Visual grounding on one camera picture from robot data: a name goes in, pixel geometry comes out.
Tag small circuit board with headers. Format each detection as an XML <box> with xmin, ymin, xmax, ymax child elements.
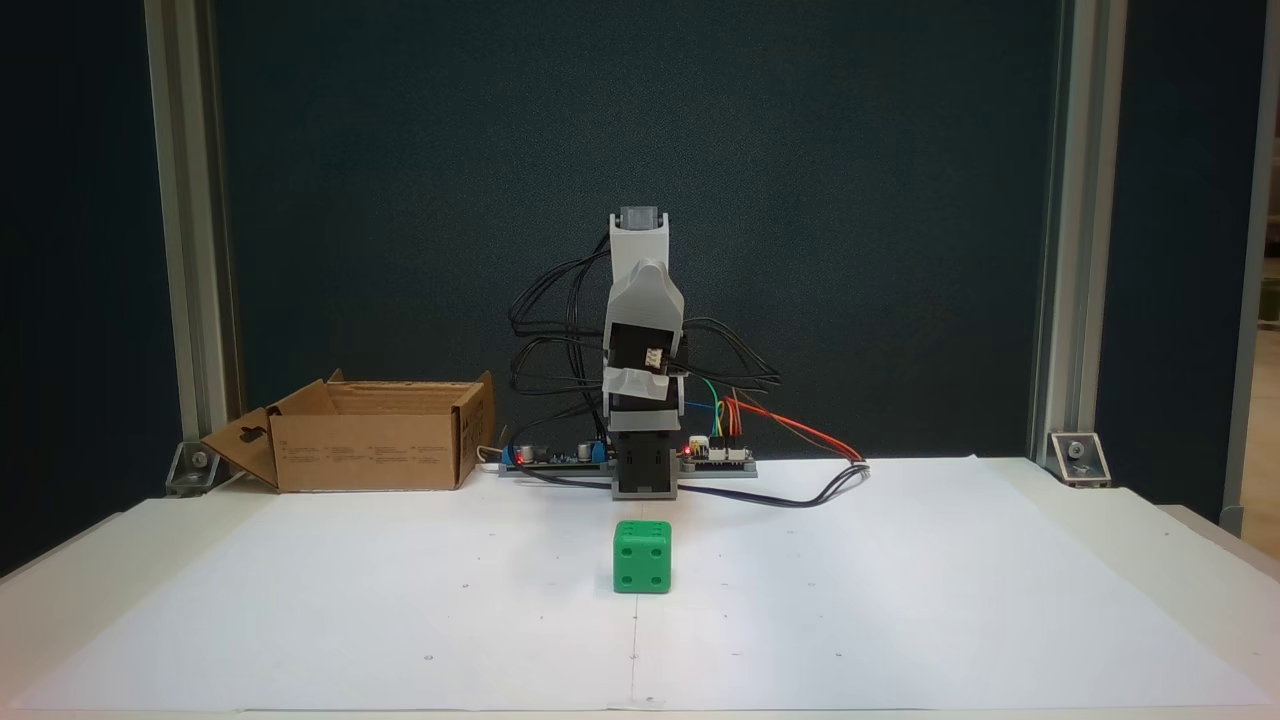
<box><xmin>680</xmin><ymin>434</ymin><xmax>758</xmax><ymax>479</ymax></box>

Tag orange and red wires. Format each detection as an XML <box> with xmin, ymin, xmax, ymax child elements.
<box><xmin>722</xmin><ymin>390</ymin><xmax>867</xmax><ymax>467</ymax></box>

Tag metal corner bracket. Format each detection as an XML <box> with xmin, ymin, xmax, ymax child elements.
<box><xmin>1047</xmin><ymin>431</ymin><xmax>1113</xmax><ymax>490</ymax></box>
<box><xmin>164</xmin><ymin>440</ymin><xmax>223</xmax><ymax>498</ymax></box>

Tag black looped arm cables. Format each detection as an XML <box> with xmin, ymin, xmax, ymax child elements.
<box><xmin>507</xmin><ymin>233</ymin><xmax>614</xmax><ymax>471</ymax></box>

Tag long black cable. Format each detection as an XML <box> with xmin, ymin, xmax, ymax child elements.
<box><xmin>518</xmin><ymin>460</ymin><xmax>872</xmax><ymax>510</ymax></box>

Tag black gripper motor cable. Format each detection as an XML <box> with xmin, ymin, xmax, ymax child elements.
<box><xmin>680</xmin><ymin>316</ymin><xmax>784</xmax><ymax>395</ymax></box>

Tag blue circuit board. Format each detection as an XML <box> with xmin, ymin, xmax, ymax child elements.
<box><xmin>500</xmin><ymin>438</ymin><xmax>614</xmax><ymax>477</ymax></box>

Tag green die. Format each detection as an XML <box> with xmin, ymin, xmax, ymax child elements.
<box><xmin>612</xmin><ymin>519</ymin><xmax>673</xmax><ymax>595</ymax></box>

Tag thin aluminium frame post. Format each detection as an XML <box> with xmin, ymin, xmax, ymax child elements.
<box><xmin>1220</xmin><ymin>0</ymin><xmax>1280</xmax><ymax>538</ymax></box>

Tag green wire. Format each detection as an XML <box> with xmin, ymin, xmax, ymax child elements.
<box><xmin>697</xmin><ymin>374</ymin><xmax>726</xmax><ymax>442</ymax></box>

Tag open cardboard box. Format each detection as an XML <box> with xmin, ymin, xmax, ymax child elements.
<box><xmin>200</xmin><ymin>369</ymin><xmax>498</xmax><ymax>494</ymax></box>

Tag grey wedge-shaped fixed gripper finger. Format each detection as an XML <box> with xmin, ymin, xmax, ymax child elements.
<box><xmin>604</xmin><ymin>260</ymin><xmax>687</xmax><ymax>346</ymax></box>

